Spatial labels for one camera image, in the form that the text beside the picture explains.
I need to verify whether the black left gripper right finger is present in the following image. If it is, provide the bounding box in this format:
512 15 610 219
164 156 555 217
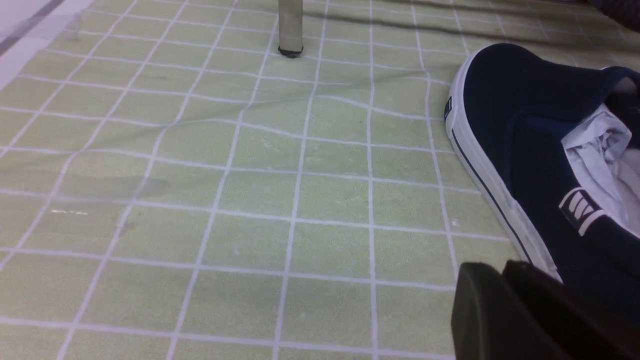
502 260 640 360

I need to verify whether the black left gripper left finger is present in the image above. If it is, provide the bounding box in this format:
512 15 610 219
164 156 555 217
451 262 570 360

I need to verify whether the navy slip-on shoe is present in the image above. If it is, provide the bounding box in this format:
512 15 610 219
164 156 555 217
444 43 640 326

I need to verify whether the stainless steel shoe rack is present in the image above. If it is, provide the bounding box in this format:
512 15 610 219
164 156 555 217
278 0 304 59

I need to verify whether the green checkered tablecloth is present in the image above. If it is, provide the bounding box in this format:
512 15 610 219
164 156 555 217
0 0 639 360

